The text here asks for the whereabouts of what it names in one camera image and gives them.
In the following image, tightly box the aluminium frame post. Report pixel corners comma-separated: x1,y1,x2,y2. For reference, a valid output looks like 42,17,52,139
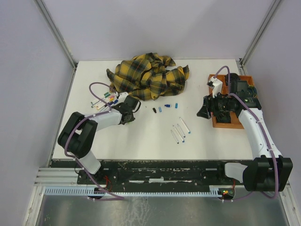
32,0,78,71
236,0,283,75

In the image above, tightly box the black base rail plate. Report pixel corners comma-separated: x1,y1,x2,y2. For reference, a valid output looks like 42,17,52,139
77,160,250,192

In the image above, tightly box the light blue cable duct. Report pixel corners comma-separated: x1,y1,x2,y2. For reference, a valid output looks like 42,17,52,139
44,186,233,196

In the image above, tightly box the yellow plaid cloth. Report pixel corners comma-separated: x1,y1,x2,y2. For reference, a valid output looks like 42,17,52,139
106,53,190,101

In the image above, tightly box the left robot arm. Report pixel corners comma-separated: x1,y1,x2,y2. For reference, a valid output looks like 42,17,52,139
57,96,141,184

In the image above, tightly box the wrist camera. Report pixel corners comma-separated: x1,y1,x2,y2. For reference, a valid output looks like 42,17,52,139
207,77,222,98
117,92,128,103

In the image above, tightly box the pink cap pen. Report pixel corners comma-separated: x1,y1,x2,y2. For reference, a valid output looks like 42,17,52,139
94,95,115,108

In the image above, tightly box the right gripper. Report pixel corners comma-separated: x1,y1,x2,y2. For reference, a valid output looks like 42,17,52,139
196,90,234,119

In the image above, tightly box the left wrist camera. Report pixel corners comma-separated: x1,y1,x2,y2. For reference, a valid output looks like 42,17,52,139
117,92,128,103

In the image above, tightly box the right aluminium frame post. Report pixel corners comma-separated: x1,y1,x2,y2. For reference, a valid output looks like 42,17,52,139
236,0,283,75

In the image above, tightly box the left aluminium frame post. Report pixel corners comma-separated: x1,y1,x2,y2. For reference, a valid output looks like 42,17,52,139
32,0,78,71

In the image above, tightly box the orange compartment tray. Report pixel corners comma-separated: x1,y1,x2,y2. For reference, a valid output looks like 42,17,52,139
209,75,260,129

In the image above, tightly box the teal yellow rolled sock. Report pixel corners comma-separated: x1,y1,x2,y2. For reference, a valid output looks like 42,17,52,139
247,85,257,97

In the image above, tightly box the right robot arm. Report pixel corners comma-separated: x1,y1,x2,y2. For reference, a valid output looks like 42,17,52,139
197,77,293,193

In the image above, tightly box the black rolled sock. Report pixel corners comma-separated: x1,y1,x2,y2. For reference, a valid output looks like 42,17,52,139
224,73,240,86

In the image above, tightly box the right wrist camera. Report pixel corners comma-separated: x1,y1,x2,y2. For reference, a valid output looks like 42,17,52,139
207,77,222,98

